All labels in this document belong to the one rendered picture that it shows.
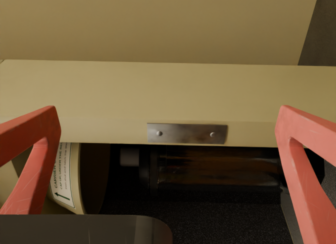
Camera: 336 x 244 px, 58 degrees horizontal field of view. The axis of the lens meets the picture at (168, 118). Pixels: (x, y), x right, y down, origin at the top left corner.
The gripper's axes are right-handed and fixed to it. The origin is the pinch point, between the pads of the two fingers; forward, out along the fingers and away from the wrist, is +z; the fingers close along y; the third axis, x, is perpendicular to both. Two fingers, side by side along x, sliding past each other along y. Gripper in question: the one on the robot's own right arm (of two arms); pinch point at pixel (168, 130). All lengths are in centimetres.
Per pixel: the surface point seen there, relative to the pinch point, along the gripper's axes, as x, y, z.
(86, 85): 7.7, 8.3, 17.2
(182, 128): 8.8, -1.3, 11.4
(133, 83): 7.7, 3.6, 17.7
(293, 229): 34.7, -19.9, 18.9
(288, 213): 34.7, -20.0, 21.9
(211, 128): 8.7, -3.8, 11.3
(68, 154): 15.9, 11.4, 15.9
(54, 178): 19.0, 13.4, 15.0
